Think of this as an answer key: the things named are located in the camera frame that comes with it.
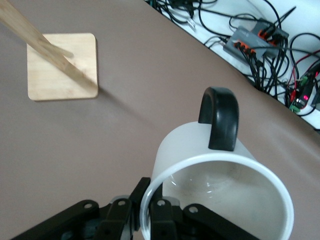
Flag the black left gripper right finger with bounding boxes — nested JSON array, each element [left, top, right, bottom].
[[149, 197, 253, 240]]

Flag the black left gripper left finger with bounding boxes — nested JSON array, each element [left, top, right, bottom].
[[9, 176, 152, 240]]

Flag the white mug black handle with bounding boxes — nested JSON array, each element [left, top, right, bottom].
[[139, 86, 295, 240]]

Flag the wooden cup hanging rack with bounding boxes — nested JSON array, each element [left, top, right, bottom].
[[0, 0, 99, 102]]

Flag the green circuit board red LED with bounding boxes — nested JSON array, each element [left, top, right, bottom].
[[288, 70, 320, 115]]

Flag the light grey hub orange ports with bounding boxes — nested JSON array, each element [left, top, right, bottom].
[[222, 25, 269, 60]]

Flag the clear plastic connector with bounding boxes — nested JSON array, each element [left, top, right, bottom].
[[185, 19, 198, 32]]

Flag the dark grey hub orange ports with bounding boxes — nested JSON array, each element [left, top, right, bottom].
[[250, 18, 290, 48]]

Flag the black cable bundle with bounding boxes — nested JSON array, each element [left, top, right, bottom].
[[147, 0, 320, 106]]

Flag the red thin wire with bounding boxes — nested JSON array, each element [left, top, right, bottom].
[[285, 49, 320, 102]]

